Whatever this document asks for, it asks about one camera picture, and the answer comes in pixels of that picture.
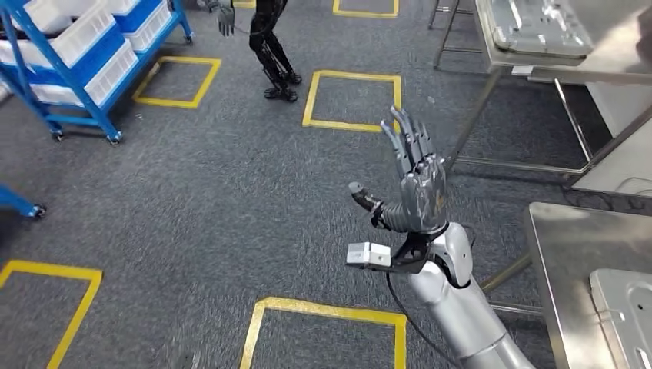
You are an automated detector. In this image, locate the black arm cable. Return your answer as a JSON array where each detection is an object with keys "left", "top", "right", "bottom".
[{"left": 385, "top": 272, "right": 460, "bottom": 369}]

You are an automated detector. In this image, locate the yellow floor tape square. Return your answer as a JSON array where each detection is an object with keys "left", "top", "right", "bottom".
[
  {"left": 132, "top": 55, "right": 222, "bottom": 109},
  {"left": 301, "top": 69, "right": 402, "bottom": 134},
  {"left": 332, "top": 0, "right": 400, "bottom": 18}
]

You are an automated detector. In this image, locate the white plastic crate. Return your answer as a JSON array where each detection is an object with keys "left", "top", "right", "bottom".
[
  {"left": 28, "top": 40, "right": 139, "bottom": 107},
  {"left": 125, "top": 2, "right": 175, "bottom": 52},
  {"left": 0, "top": 0, "right": 118, "bottom": 70}
]

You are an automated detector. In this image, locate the stamped grey metal panel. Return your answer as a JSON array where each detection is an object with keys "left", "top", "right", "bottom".
[
  {"left": 590, "top": 268, "right": 652, "bottom": 369},
  {"left": 478, "top": 0, "right": 595, "bottom": 58}
]

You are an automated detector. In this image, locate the stainless steel side table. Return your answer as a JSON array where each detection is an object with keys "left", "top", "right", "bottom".
[{"left": 427, "top": 0, "right": 652, "bottom": 177}]

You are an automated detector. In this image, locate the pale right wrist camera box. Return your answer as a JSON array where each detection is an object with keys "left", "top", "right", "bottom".
[{"left": 347, "top": 242, "right": 392, "bottom": 269}]

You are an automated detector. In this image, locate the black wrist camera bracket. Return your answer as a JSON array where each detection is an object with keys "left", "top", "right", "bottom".
[{"left": 389, "top": 231, "right": 445, "bottom": 274}]

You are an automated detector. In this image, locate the white cabinet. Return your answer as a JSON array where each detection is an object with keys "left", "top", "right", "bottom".
[{"left": 571, "top": 81, "right": 652, "bottom": 198}]

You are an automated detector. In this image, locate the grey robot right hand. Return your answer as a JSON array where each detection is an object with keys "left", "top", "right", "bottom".
[{"left": 348, "top": 105, "right": 449, "bottom": 235}]

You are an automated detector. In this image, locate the blue wheeled metal rack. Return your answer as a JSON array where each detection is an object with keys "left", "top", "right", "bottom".
[{"left": 0, "top": 0, "right": 195, "bottom": 147}]

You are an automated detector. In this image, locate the stainless steel workbench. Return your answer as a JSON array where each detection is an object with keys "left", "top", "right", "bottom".
[{"left": 478, "top": 202, "right": 652, "bottom": 369}]

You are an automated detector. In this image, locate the bystander robot grey hand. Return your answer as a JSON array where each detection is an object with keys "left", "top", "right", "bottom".
[{"left": 206, "top": 0, "right": 236, "bottom": 38}]

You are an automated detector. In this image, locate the blue plastic crate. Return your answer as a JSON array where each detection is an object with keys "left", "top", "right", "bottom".
[
  {"left": 0, "top": 22, "right": 128, "bottom": 88},
  {"left": 111, "top": 0, "right": 164, "bottom": 34}
]

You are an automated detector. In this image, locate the black humanoid robot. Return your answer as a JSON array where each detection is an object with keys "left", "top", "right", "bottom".
[{"left": 248, "top": 0, "right": 302, "bottom": 103}]

